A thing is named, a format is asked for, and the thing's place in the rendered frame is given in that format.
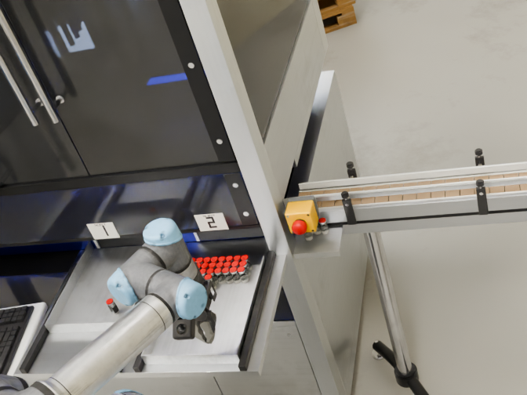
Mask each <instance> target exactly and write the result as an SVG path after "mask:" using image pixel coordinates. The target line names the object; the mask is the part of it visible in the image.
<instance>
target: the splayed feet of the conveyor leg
mask: <svg viewBox="0 0 527 395"><path fill-rule="evenodd" d="M372 356H373V358H374V359H375V360H383V359H385V360H386V361H387V362H388V363H389V364H390V365H391V366H392V367H393V368H394V375H395V378H396V381H397V384H398V385H399V386H401V387H405V388H410V389H411V390H412V392H413V393H414V395H429V394H428V392H427V391H426V390H425V389H424V387H423V385H422V384H421V383H420V381H419V375H418V371H417V367H416V365H415V364H414V363H412V362H411V364H412V367H413V371H412V372H411V373H410V374H409V375H401V374H400V373H399V372H398V367H397V365H396V361H395V358H394V352H393V351H392V350H391V349H390V348H388V347H387V346H386V345H385V344H383V343H382V342H381V341H379V340H376V341H375V342H374V343H373V351H372Z"/></svg>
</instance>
